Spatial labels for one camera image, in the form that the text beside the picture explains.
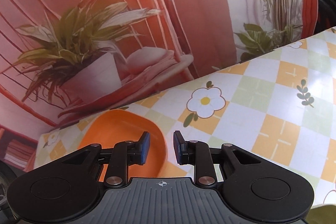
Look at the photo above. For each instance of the printed room backdrop cloth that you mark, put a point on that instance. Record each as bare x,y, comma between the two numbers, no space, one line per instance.
62,60

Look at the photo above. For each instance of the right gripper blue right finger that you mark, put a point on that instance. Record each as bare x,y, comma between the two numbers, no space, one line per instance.
200,156

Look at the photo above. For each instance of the checkered floral tablecloth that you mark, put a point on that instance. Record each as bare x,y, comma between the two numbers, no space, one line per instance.
280,106

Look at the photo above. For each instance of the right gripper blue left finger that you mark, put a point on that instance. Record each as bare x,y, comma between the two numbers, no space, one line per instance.
121,156

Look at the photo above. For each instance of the green square plate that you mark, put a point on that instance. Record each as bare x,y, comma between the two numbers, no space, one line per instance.
322,214

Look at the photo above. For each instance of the orange square plate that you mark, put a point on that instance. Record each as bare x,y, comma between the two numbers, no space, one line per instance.
119,125

